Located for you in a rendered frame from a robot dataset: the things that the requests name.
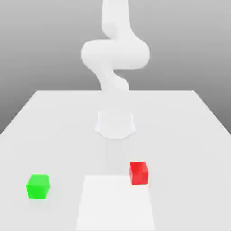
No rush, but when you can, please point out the small red cube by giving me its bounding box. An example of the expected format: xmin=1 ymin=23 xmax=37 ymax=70
xmin=129 ymin=161 xmax=149 ymax=186

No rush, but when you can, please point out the small green cube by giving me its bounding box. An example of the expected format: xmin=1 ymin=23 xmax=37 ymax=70
xmin=26 ymin=173 xmax=51 ymax=199

